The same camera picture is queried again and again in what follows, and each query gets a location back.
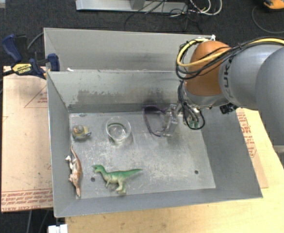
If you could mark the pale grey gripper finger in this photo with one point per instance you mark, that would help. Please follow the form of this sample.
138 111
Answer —
172 127
165 122

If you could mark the grey metal bin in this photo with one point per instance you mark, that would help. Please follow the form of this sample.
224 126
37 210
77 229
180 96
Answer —
156 154

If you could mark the clear glass cup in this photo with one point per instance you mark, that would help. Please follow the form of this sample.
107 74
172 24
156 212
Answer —
118 130

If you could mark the green toy dinosaur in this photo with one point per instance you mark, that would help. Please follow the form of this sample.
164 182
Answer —
115 177

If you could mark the small grey yellow round toy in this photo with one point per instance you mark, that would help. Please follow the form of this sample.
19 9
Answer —
79 131

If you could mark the brown toy dinosaur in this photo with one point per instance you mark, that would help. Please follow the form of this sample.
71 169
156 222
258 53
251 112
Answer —
75 171

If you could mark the brown cardboard board red print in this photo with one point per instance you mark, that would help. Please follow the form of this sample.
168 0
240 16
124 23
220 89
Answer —
25 139

